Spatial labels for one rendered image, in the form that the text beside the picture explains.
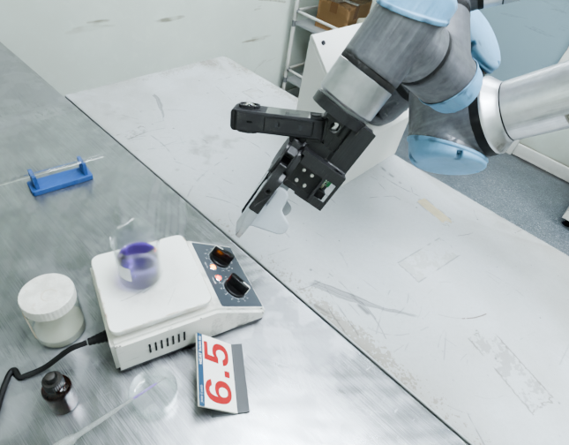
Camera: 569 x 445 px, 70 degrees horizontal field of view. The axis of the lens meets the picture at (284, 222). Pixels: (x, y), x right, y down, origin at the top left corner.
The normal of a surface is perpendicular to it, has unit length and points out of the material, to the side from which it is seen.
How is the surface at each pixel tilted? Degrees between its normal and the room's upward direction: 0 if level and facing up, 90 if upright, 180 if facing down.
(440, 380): 0
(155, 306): 0
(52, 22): 90
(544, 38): 90
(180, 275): 0
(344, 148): 71
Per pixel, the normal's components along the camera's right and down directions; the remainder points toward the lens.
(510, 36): -0.68, 0.44
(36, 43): 0.72, 0.56
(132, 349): 0.47, 0.66
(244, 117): -0.05, 0.44
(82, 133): 0.15, -0.71
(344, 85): -0.46, 0.11
